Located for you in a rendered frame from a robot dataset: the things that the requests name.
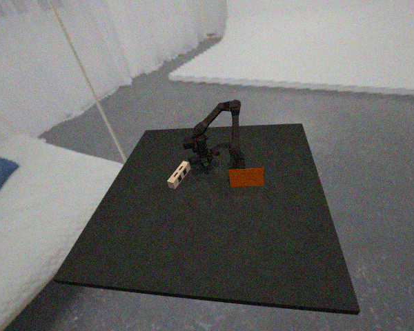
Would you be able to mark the black two-prong plug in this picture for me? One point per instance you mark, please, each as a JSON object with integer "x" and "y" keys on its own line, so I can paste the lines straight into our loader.
{"x": 206, "y": 166}

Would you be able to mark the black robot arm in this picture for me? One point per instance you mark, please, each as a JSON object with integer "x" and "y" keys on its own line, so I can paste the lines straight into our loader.
{"x": 233, "y": 106}

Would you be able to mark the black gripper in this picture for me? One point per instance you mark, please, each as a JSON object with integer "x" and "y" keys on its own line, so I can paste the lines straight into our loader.
{"x": 202, "y": 154}

